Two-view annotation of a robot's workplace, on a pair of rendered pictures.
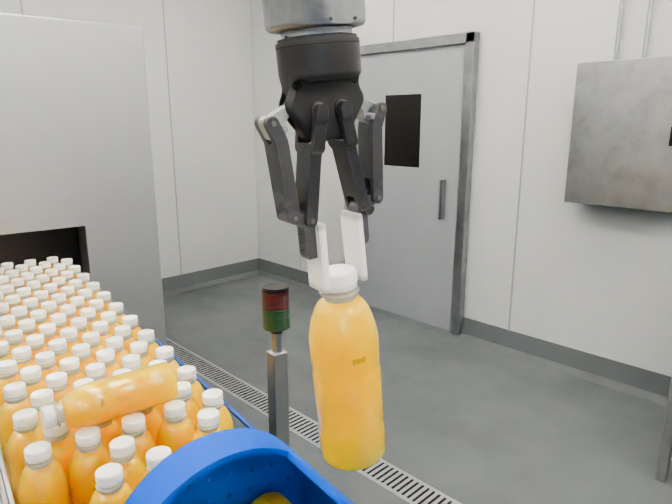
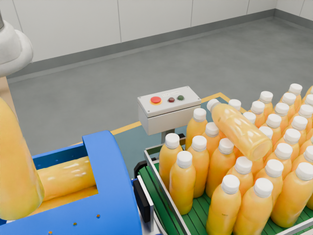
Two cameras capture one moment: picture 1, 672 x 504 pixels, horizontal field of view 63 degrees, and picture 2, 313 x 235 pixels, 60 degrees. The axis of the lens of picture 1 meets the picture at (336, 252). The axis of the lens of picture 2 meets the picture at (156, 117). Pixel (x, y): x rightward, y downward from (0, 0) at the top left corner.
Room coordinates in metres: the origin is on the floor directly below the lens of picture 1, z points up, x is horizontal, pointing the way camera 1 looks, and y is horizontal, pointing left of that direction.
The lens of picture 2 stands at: (0.82, -0.21, 1.63)
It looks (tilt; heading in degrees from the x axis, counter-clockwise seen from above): 38 degrees down; 104
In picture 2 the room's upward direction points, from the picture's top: straight up
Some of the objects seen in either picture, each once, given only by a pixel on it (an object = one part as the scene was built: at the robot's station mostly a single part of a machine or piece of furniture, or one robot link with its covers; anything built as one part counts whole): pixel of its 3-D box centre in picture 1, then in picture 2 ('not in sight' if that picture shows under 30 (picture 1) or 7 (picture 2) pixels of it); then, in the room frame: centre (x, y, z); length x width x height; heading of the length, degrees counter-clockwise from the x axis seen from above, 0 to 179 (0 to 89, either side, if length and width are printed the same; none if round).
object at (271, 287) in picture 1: (276, 319); not in sight; (1.20, 0.14, 1.18); 0.06 x 0.06 x 0.16
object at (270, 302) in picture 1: (275, 298); not in sight; (1.20, 0.14, 1.23); 0.06 x 0.06 x 0.04
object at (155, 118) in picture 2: not in sight; (168, 109); (0.67, 0.55, 1.05); 0.20 x 0.10 x 0.10; 37
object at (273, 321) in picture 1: (276, 317); not in sight; (1.20, 0.14, 1.18); 0.06 x 0.06 x 0.05
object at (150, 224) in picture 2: not in sight; (143, 204); (0.67, 0.20, 0.99); 0.10 x 0.02 x 0.12; 127
